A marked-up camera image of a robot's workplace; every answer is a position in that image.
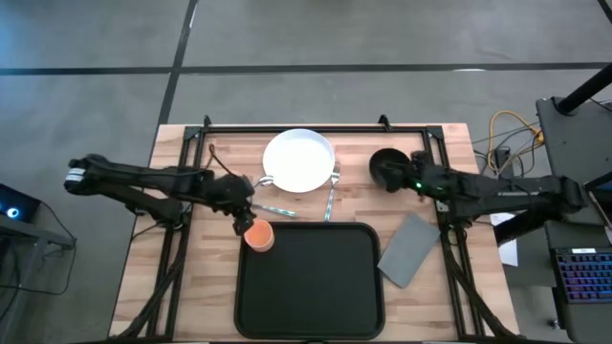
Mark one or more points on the grey side desk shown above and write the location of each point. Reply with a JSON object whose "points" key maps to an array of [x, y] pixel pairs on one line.
{"points": [[574, 148]]}

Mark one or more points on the white round plate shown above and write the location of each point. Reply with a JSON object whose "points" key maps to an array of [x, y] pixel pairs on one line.
{"points": [[299, 160]]}

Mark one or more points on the grey metal stand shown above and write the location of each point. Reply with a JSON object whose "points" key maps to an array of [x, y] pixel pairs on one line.
{"points": [[38, 231]]}

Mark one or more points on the black box blue light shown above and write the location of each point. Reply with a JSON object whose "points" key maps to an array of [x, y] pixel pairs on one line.
{"points": [[14, 203]]}

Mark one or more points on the grey cloth napkin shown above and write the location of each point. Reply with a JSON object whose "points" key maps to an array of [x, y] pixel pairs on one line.
{"points": [[408, 251]]}

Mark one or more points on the black pole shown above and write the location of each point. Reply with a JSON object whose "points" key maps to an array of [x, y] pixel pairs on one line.
{"points": [[585, 91]]}

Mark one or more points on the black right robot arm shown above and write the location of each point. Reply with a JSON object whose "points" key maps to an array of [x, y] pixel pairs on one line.
{"points": [[507, 191]]}

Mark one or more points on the black diagonal desk beam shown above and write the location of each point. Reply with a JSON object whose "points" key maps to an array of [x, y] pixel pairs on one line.
{"points": [[518, 227]]}

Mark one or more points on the orange plastic cup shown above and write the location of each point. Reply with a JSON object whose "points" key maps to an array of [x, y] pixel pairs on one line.
{"points": [[259, 236]]}

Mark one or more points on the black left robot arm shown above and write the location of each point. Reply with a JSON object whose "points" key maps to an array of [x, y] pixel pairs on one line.
{"points": [[143, 179]]}

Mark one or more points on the black plastic tray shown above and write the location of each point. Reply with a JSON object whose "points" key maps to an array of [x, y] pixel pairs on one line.
{"points": [[311, 282]]}

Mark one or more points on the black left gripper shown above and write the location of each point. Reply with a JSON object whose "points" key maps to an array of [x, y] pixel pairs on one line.
{"points": [[232, 193]]}

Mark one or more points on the black round bowl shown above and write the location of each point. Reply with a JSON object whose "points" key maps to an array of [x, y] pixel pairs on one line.
{"points": [[380, 160]]}

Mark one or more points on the dark keyboard desk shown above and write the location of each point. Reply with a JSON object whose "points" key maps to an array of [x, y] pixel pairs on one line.
{"points": [[588, 320]]}

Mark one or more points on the backlit computer keyboard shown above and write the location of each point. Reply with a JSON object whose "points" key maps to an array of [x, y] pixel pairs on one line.
{"points": [[585, 274]]}

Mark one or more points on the white paper sheet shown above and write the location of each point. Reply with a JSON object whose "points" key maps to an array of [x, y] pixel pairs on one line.
{"points": [[509, 248]]}

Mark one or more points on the black power adapter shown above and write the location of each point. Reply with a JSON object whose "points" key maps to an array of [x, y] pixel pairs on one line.
{"points": [[503, 160]]}

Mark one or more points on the laptop computer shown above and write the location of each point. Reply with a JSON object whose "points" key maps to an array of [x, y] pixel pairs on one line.
{"points": [[602, 196]]}

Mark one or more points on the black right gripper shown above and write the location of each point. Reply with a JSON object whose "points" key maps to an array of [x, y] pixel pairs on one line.
{"points": [[428, 174]]}

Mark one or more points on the black aluminium table frame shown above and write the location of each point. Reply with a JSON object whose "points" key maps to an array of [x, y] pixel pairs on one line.
{"points": [[311, 129]]}

